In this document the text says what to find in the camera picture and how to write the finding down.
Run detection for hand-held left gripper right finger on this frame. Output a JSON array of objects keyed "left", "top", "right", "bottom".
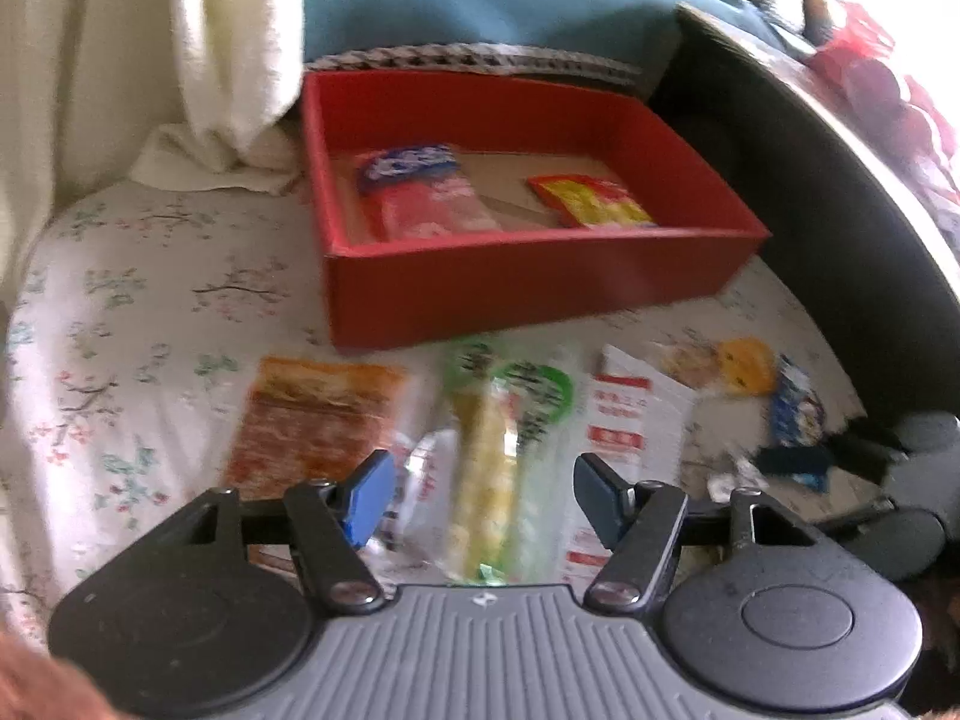
[{"left": 573, "top": 453, "right": 820, "bottom": 613}]

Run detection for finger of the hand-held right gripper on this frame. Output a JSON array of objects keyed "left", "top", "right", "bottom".
[
  {"left": 754, "top": 446, "right": 830, "bottom": 482},
  {"left": 823, "top": 420, "right": 905, "bottom": 482}
]

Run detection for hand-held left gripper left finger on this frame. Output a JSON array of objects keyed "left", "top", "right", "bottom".
[{"left": 177, "top": 450, "right": 396, "bottom": 613}]

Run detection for blue white snack packet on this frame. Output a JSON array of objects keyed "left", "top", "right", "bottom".
[{"left": 769, "top": 355, "right": 827, "bottom": 451}]

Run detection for orange brown snack packet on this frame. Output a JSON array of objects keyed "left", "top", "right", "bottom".
[{"left": 223, "top": 357, "right": 406, "bottom": 511}]

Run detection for green bamboo shoot packet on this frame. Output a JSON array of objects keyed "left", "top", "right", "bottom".
[{"left": 439, "top": 341, "right": 575, "bottom": 586}]

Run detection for clear orange snack packet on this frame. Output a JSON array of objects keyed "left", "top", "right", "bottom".
[{"left": 651, "top": 337, "right": 777, "bottom": 395}]

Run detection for red cardboard box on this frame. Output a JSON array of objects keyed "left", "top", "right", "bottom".
[{"left": 300, "top": 69, "right": 770, "bottom": 352}]

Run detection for white red-labelled packet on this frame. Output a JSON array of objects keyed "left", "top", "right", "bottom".
[{"left": 559, "top": 345, "right": 695, "bottom": 586}]

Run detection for dark curved furniture edge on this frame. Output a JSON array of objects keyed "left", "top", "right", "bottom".
[{"left": 649, "top": 4, "right": 960, "bottom": 436}]

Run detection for floral bedsheet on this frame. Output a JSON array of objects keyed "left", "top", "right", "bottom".
[{"left": 0, "top": 184, "right": 871, "bottom": 661}]

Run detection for red yellow snack packet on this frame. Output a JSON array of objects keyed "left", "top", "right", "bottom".
[{"left": 526, "top": 174, "right": 658, "bottom": 229}]

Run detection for pink snack packet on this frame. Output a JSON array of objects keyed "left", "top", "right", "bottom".
[{"left": 352, "top": 144, "right": 505, "bottom": 242}]

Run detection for red blurred objects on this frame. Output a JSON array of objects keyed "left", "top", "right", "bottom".
[{"left": 814, "top": 4, "right": 960, "bottom": 207}]

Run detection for cream towel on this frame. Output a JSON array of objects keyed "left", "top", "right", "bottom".
[{"left": 0, "top": 0, "right": 307, "bottom": 196}]

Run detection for teal blanket with patterned trim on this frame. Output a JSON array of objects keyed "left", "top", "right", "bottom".
[{"left": 300, "top": 0, "right": 815, "bottom": 91}]

